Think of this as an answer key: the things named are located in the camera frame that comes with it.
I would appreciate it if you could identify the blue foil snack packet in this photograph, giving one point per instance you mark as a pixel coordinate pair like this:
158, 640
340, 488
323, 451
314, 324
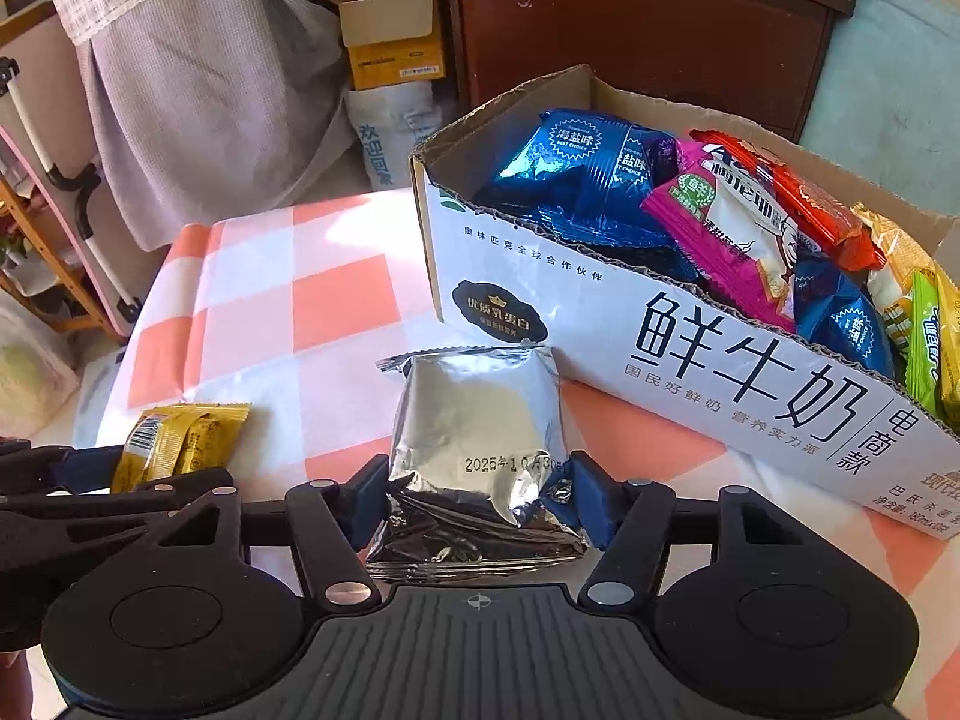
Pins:
847, 322
577, 165

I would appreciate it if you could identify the orange white checkered tablecloth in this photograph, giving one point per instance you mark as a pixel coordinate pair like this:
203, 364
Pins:
300, 330

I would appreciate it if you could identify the pink folding table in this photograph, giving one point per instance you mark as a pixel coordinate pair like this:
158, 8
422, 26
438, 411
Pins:
45, 165

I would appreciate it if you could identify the white printed cardboard box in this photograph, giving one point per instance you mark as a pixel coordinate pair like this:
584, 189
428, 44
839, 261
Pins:
675, 360

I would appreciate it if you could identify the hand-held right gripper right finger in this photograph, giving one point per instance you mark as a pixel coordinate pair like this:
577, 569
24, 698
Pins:
592, 502

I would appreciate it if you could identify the pink snack packet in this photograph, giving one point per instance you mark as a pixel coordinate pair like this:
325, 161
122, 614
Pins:
712, 240

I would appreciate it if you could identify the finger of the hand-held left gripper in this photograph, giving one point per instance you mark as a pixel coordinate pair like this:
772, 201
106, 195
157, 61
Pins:
112, 506
82, 463

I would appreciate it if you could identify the orange waffle snack packet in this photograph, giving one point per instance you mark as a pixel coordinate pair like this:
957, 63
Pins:
900, 247

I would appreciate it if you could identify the person's left forearm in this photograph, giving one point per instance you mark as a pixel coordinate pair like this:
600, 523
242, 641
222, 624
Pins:
11, 686

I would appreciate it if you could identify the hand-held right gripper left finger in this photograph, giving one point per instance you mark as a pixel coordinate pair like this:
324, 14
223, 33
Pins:
367, 502

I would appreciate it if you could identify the yellow striped snack packet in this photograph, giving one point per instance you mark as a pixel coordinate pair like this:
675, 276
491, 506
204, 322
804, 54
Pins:
892, 315

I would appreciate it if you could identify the white woven sack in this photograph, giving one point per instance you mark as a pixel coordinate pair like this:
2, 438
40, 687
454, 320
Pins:
390, 135

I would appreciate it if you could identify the grey checked cover cloth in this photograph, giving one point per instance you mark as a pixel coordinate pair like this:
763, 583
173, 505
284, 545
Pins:
187, 90

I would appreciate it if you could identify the small yellow cardboard box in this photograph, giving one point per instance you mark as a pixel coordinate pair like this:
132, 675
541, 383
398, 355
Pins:
390, 37

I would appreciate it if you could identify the green cracker snack packet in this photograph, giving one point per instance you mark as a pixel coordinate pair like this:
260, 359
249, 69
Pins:
934, 360

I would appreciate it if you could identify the dark wooden cabinet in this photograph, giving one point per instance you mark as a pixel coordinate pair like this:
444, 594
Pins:
637, 22

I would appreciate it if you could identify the wooden shelf rack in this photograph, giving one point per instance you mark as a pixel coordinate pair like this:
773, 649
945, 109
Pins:
30, 270

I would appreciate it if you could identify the silver foil snack packet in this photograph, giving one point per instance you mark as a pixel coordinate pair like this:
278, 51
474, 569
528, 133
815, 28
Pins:
472, 420

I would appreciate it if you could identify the white plastic bag with cabbage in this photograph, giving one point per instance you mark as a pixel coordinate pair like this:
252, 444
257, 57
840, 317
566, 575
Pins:
30, 367

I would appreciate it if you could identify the red snack packet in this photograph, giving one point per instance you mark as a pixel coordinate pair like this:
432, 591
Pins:
810, 210

